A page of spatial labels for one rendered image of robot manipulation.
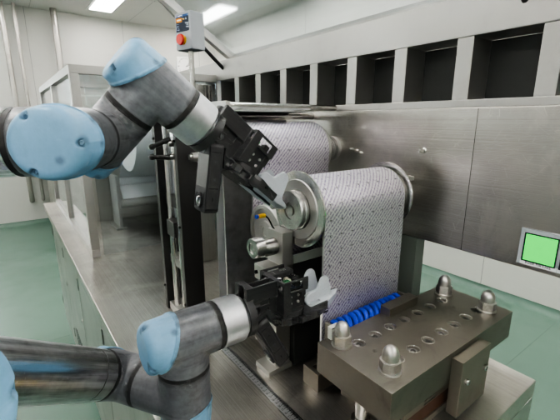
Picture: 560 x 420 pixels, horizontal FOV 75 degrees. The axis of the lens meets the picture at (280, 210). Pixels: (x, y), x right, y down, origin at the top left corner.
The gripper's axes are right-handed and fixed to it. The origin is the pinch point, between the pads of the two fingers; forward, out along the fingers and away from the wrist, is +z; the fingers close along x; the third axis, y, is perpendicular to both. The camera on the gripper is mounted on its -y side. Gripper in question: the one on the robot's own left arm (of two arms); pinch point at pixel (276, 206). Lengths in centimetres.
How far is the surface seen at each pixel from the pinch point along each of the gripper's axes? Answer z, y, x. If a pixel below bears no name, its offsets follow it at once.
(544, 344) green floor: 252, 48, 13
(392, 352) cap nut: 15.1, -11.8, -25.1
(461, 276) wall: 283, 83, 93
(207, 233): 29, -9, 66
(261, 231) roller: 8.7, -3.8, 11.5
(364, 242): 17.5, 4.2, -8.2
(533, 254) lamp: 33.2, 17.0, -31.1
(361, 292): 24.6, -4.4, -8.2
